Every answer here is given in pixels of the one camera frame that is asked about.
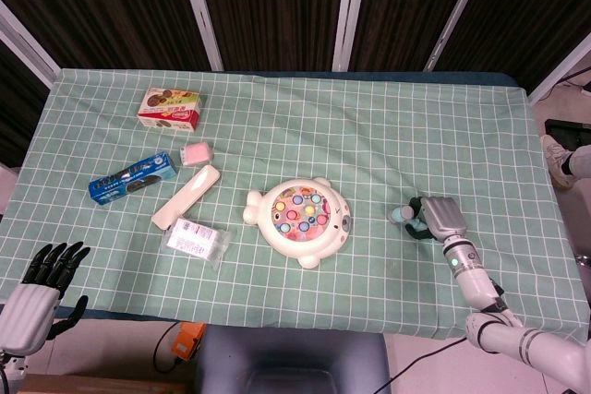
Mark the white sneaker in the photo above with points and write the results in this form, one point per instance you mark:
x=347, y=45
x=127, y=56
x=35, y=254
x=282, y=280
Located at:
x=556, y=158

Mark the white metal partition post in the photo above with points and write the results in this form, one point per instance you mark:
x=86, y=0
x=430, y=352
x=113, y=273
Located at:
x=457, y=11
x=201, y=11
x=27, y=43
x=351, y=11
x=561, y=71

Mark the blue Oreo cookie box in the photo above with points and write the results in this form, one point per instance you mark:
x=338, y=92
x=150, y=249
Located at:
x=129, y=178

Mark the white whack-a-mole toy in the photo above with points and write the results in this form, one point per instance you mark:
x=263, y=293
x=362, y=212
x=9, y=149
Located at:
x=295, y=216

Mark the long beige plastic case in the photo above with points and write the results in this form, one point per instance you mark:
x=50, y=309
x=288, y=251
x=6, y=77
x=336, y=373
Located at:
x=184, y=198

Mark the small teal object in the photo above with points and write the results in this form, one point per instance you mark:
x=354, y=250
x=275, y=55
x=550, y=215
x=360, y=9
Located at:
x=397, y=215

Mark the white tissue pack clear wrap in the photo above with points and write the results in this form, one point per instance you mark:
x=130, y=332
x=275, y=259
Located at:
x=194, y=242

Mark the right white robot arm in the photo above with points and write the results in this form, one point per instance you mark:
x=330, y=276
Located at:
x=471, y=278

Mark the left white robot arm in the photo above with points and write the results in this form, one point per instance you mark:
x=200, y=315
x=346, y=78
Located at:
x=11, y=366

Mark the orange device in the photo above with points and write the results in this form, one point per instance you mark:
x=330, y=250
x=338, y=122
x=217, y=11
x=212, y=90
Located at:
x=187, y=343

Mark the pink white wrapped pack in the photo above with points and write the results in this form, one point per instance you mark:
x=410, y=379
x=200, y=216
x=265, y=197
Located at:
x=196, y=154

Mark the black box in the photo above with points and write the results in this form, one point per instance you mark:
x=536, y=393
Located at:
x=570, y=128

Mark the red white cookie box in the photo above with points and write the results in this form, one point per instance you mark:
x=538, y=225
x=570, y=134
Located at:
x=168, y=110

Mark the dark ribbed partition panel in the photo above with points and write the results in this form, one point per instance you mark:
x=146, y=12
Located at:
x=531, y=6
x=277, y=6
x=406, y=6
x=106, y=6

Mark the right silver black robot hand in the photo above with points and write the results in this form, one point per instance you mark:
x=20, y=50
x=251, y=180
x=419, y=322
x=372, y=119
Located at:
x=443, y=218

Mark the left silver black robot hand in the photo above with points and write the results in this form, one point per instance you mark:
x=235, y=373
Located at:
x=25, y=315

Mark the person's leg grey trousers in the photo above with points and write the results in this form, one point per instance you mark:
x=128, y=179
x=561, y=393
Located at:
x=582, y=161

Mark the green checked tablecloth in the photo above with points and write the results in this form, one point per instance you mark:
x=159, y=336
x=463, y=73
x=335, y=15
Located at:
x=323, y=135

